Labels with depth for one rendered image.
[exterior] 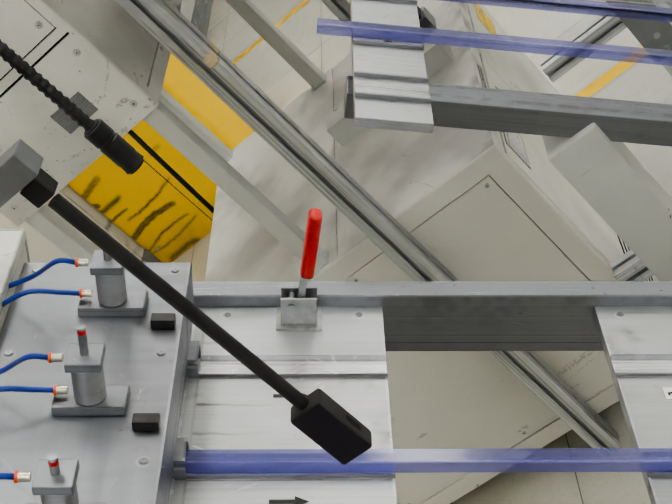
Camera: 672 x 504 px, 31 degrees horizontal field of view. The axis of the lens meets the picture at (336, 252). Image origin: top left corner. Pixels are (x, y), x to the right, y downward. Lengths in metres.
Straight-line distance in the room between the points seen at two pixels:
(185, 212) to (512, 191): 2.37
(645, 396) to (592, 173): 0.38
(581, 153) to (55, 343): 0.61
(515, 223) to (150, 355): 1.12
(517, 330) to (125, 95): 0.91
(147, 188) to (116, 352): 3.22
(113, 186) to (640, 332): 3.22
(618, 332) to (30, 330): 0.47
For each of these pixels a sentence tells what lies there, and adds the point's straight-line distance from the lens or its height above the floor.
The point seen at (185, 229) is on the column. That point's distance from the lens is 4.18.
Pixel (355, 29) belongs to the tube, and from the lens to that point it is 1.21.
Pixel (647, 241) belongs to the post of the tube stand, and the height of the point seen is 0.68.
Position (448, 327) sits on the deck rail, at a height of 0.91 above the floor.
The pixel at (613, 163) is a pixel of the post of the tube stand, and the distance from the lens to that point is 1.29.
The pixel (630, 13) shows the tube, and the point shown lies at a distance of 1.36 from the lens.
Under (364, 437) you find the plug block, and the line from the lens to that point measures 0.67.
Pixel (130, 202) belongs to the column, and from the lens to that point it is 4.14.
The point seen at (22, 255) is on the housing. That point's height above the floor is 1.21.
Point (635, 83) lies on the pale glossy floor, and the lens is 2.97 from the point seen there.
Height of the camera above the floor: 1.46
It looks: 26 degrees down
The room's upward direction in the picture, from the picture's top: 48 degrees counter-clockwise
